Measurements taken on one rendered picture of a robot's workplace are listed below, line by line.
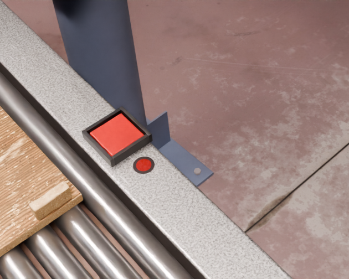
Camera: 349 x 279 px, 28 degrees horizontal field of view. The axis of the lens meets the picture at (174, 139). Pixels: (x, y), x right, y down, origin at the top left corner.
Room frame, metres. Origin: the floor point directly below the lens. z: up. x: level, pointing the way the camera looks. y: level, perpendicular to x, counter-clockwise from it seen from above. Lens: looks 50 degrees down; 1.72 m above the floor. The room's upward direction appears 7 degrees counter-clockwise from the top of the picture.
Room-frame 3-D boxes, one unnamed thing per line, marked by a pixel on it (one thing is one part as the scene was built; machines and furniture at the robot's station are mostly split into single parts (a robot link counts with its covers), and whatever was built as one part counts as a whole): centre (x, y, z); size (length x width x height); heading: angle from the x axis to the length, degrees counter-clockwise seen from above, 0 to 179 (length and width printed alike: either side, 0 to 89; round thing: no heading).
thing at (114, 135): (0.67, 0.08, 0.92); 0.06 x 0.06 x 0.01; 34
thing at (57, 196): (0.55, 0.18, 0.95); 0.06 x 0.02 x 0.03; 124
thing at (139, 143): (0.67, 0.08, 0.92); 0.08 x 0.08 x 0.02; 34
